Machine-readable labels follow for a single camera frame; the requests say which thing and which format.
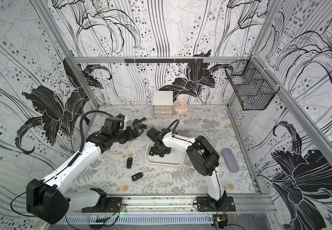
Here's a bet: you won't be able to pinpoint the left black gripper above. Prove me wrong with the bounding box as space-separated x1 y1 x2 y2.
110 124 143 144

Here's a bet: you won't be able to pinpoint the white storage tray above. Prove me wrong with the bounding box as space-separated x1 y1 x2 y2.
145 141 185 167

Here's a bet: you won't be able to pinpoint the black key front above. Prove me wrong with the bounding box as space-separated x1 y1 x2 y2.
131 172 143 182

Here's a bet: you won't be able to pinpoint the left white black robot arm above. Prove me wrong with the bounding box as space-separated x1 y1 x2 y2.
26 116 146 224

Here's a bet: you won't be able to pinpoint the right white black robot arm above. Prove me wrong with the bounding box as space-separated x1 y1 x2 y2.
146 128 226 203

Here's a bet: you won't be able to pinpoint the black VW key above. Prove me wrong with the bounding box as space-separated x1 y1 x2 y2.
138 124 147 129

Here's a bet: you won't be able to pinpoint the pink round alarm clock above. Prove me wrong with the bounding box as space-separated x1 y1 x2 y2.
173 99 188 114

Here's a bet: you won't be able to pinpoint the white mini drawer cabinet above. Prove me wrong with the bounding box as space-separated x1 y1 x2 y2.
152 91 174 118

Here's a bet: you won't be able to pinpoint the purple glasses case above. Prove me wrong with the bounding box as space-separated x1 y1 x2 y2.
222 148 240 173

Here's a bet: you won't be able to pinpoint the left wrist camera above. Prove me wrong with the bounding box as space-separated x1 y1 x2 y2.
103 114 126 132

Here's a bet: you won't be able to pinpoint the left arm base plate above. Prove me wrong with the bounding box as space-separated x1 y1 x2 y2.
82 197 123 213

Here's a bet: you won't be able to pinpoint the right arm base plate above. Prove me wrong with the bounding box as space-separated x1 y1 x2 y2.
193 196 236 212

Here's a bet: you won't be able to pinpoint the white cable duct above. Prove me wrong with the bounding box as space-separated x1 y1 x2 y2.
59 214 213 225

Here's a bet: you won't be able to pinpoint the black wire wall basket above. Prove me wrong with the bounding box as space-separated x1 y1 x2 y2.
224 59 276 111

